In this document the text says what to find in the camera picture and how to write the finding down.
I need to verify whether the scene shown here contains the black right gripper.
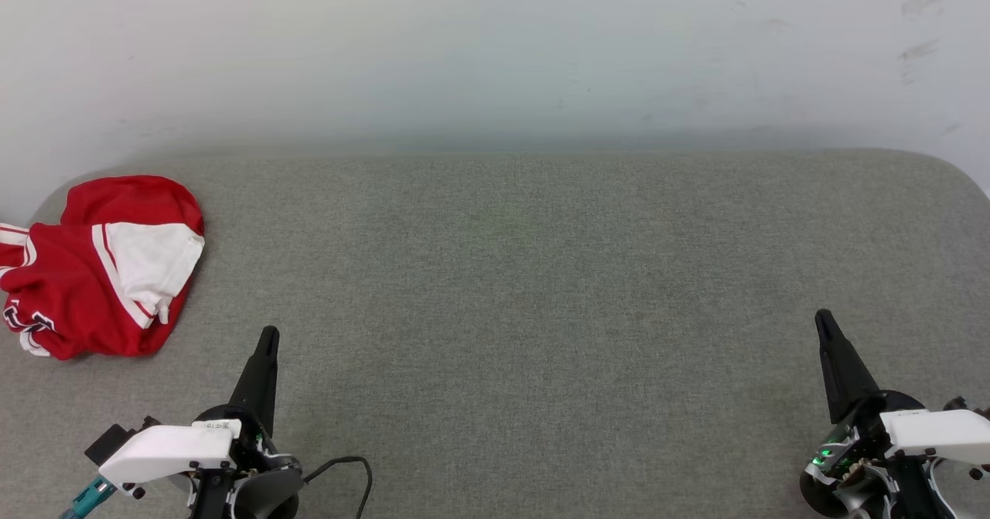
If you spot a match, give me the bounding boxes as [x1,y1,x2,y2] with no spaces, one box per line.
[801,309,937,519]

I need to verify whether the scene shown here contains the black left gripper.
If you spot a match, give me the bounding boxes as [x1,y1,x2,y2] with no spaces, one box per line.
[190,326,302,519]

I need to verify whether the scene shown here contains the red and white shirt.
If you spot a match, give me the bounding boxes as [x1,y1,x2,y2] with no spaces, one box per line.
[0,175,207,361]

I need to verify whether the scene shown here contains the thin black cable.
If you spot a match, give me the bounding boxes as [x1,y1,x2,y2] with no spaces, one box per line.
[303,456,374,519]

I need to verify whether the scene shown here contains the black cable with teal connector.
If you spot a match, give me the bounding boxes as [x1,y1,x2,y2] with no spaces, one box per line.
[60,476,117,519]

